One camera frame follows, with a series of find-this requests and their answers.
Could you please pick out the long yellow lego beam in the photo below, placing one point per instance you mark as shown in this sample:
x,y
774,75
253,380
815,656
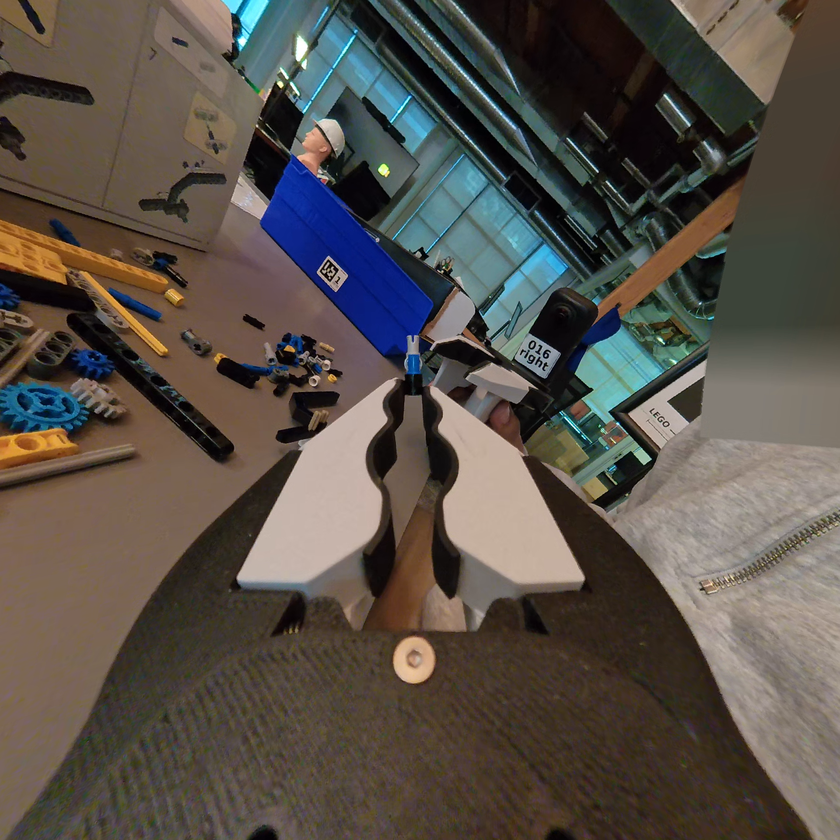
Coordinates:
x,y
98,259

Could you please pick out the silver ceiling ventilation ducts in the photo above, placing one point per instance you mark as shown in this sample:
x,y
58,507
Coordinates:
x,y
472,85

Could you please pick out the short blue lego axle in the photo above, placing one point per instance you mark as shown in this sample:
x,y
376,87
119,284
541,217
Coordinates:
x,y
64,233

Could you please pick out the grey zip hoodie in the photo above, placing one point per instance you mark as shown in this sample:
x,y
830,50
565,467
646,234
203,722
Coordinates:
x,y
722,525

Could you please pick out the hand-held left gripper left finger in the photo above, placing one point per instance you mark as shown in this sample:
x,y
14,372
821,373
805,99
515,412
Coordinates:
x,y
315,512

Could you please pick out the person's right forearm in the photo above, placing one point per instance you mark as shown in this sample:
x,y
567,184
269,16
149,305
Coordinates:
x,y
400,564

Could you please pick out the small blue lego gear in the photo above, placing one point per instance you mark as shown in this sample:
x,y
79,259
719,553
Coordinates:
x,y
8,296
92,364

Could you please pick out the person's right hand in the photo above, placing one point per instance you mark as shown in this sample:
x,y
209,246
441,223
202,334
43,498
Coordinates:
x,y
508,426

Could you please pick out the grey lego gear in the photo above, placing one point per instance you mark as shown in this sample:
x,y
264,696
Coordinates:
x,y
98,397

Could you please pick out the dark computer monitor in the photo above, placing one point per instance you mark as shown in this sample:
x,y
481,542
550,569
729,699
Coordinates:
x,y
361,190

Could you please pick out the mannequin head with white helmet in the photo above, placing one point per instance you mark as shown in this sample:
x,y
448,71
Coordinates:
x,y
327,141

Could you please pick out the small yellow lego bush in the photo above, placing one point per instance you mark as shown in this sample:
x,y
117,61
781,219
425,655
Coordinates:
x,y
174,297

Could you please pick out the black framed sign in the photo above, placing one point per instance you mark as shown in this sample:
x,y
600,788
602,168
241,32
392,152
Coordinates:
x,y
676,400

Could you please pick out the yellow lego plate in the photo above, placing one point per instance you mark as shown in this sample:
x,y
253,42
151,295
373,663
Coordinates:
x,y
26,259

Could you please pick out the pile of small lego pins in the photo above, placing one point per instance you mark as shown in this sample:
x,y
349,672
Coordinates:
x,y
289,361

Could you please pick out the short black lego beam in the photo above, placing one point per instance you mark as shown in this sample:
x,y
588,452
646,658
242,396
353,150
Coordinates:
x,y
39,292

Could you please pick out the large blue plastic bin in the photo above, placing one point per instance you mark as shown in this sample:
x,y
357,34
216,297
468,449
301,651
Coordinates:
x,y
315,223

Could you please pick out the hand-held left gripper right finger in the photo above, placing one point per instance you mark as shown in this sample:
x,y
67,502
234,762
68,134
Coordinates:
x,y
505,518

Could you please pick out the large blue lego gear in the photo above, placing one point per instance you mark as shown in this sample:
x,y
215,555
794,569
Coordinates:
x,y
39,407

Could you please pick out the light grey lego beam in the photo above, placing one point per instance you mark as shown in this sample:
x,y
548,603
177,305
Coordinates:
x,y
98,298

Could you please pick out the grey lego connector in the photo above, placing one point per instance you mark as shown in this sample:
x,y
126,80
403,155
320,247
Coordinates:
x,y
197,341

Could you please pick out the black and blue lego connector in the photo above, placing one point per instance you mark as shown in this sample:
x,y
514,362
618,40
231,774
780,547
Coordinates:
x,y
161,266

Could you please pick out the blue and grey lego pin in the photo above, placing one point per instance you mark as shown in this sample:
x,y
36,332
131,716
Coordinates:
x,y
412,364

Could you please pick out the lego instruction booklet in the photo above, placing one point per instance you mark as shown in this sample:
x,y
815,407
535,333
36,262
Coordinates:
x,y
131,98

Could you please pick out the long grey lego axle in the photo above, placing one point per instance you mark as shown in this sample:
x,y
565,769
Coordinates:
x,y
79,459

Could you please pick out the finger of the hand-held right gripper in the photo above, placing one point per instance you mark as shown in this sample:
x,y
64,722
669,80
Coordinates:
x,y
499,384
459,351

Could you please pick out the small black lego pin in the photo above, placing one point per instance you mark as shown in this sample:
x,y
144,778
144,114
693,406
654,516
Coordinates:
x,y
253,321

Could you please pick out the dark grey lego beam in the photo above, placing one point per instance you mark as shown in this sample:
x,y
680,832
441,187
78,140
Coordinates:
x,y
49,354

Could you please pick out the black lego brick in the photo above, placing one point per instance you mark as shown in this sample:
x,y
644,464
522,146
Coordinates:
x,y
295,433
315,401

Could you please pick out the short yellow lego beam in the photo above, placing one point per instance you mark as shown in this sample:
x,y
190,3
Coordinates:
x,y
33,447

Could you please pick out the thin yellow lego stick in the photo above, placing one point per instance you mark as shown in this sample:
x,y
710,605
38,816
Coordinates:
x,y
134,325

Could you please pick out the long black lego beam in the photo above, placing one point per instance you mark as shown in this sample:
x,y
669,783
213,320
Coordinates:
x,y
164,394

